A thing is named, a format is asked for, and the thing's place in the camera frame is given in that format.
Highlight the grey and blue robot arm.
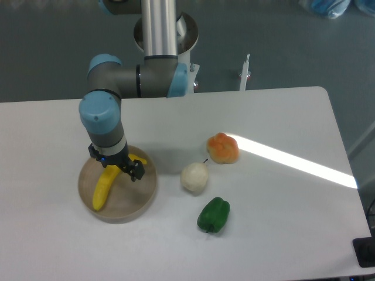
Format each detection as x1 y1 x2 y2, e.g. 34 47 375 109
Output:
79 1 188 181

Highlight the round beige plate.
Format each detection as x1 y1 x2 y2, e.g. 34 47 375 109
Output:
78 146 158 224

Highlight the blue plastic bag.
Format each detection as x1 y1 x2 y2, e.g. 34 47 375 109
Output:
298 0 374 19

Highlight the black device at edge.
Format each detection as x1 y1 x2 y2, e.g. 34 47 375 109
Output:
352 237 374 268

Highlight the white right bracket bar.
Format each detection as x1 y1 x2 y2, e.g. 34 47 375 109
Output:
239 54 251 91

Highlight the orange bread roll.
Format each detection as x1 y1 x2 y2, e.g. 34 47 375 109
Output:
206 132 239 164

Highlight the yellow banana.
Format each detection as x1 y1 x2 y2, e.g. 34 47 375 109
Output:
92 154 148 211

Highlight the white pear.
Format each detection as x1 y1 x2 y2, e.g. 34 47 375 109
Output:
180 161 209 196

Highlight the green bell pepper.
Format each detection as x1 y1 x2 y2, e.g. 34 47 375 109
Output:
197 197 230 234

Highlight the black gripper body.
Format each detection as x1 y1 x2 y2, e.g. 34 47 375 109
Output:
95 145 129 167

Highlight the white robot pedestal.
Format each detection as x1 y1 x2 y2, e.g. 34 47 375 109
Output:
133 11 202 94

